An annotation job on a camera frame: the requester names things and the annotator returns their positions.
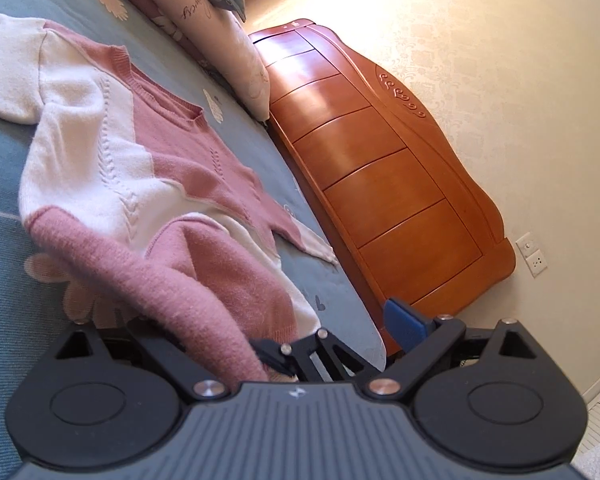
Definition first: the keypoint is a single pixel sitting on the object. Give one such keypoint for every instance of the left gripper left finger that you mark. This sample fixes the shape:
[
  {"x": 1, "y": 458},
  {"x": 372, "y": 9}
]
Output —
[{"x": 191, "y": 380}]

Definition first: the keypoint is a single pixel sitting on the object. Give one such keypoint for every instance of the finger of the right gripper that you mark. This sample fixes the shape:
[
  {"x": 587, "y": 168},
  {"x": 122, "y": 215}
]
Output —
[
  {"x": 323, "y": 357},
  {"x": 275, "y": 356}
]

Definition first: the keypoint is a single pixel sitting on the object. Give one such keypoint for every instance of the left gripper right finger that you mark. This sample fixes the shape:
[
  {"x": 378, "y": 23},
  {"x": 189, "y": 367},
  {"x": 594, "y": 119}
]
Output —
[{"x": 427, "y": 344}]

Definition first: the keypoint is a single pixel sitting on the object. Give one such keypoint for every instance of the pink and white knit sweater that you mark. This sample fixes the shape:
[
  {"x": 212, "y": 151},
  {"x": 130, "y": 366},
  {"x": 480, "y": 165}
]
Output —
[{"x": 129, "y": 191}]

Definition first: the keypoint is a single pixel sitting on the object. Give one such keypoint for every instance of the orange wooden headboard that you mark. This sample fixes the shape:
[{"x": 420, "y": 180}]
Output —
[{"x": 404, "y": 216}]

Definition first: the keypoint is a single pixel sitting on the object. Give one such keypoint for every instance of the blue floral bed sheet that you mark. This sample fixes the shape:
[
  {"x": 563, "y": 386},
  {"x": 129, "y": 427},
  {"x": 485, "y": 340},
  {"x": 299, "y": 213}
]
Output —
[{"x": 31, "y": 315}]

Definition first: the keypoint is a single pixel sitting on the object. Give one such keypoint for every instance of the folded pink floral quilt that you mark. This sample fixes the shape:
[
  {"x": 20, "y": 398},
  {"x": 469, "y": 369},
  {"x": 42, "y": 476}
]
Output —
[{"x": 216, "y": 40}]

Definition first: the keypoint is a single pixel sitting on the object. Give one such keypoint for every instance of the white wall socket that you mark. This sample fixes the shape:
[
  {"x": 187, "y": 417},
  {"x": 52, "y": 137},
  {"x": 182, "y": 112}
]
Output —
[{"x": 530, "y": 249}]

